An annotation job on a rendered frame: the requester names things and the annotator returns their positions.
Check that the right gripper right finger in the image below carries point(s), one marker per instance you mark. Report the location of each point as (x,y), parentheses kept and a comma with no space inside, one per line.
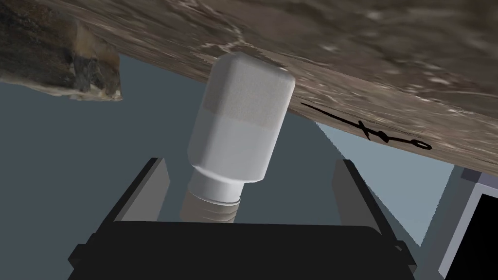
(352,198)

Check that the brown bread loaf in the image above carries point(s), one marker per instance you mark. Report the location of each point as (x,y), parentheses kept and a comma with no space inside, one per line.
(42,50)

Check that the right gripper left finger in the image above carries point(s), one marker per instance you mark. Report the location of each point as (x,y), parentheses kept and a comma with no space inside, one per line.
(142,198)

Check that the black thin utensil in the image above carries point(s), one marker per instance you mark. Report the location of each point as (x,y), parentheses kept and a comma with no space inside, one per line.
(363,130)

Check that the white bottle with grey cap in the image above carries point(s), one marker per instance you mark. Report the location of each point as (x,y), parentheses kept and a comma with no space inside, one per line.
(239,128)

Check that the brown marbled table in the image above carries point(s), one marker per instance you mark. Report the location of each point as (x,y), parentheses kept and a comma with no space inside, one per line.
(389,46)

